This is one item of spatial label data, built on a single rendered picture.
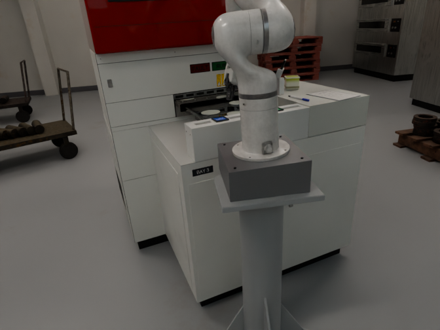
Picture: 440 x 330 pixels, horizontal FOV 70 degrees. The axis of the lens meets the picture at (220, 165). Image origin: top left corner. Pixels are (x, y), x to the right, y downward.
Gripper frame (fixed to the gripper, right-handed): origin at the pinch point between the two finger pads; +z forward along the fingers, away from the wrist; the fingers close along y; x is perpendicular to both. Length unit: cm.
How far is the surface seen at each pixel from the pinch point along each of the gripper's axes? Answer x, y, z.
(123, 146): 58, -9, 33
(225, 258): -12, -5, 77
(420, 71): -77, 417, -103
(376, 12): 24, 640, -274
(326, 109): -42.3, 14.5, 1.0
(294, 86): -18.6, 36.4, -11.6
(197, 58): 30.7, 12.5, -20.4
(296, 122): -32.9, 3.4, 9.1
